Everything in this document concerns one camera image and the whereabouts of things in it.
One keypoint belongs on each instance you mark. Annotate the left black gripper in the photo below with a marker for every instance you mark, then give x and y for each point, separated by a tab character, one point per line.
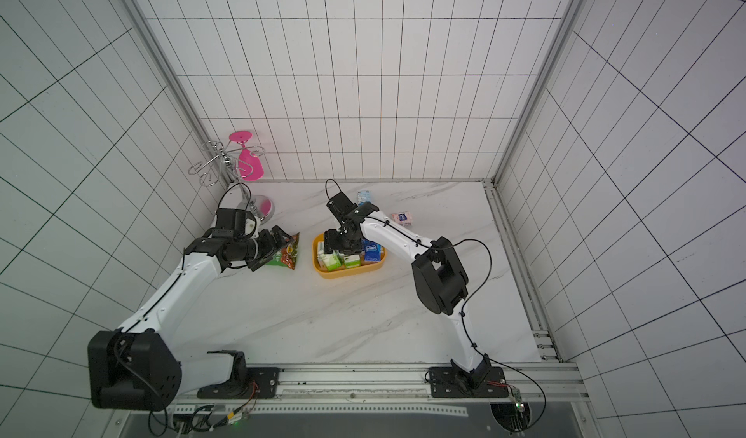
270	248

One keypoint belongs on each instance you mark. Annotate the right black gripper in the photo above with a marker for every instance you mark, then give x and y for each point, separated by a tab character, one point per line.
339	245

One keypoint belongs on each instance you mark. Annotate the green tissue pack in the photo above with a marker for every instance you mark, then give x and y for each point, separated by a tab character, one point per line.
333	262
351	261

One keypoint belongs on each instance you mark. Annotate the dark blue tissue pack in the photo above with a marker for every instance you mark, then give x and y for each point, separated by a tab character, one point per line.
372	252

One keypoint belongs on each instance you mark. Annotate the yellow plastic storage box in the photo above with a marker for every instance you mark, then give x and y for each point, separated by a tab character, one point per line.
343	272

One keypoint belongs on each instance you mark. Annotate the light blue tissue pack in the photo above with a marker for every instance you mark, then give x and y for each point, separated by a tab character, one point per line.
364	196

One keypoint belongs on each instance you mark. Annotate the pink tissue pack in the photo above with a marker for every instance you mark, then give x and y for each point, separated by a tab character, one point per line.
404	219

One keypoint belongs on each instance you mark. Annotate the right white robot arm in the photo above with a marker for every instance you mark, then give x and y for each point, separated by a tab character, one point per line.
440	281

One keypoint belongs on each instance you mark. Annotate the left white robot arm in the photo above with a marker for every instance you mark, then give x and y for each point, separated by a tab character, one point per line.
133	367

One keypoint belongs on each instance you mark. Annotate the green red chips bag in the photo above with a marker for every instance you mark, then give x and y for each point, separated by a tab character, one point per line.
286	252

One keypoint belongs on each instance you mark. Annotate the pink wine glass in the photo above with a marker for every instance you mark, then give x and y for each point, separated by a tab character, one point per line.
248	163

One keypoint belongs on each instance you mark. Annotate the chrome glass rack stand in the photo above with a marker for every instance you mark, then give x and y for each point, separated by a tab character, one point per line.
221	164

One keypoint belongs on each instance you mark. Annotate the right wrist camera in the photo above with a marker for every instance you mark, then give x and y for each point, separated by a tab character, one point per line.
340	205

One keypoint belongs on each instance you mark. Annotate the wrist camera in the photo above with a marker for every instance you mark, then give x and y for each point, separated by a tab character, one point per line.
340	205
230	223

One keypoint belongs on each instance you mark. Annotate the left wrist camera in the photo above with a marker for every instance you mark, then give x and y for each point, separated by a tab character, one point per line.
230	223

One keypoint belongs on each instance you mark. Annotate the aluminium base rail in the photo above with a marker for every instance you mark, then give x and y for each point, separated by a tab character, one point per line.
367	388

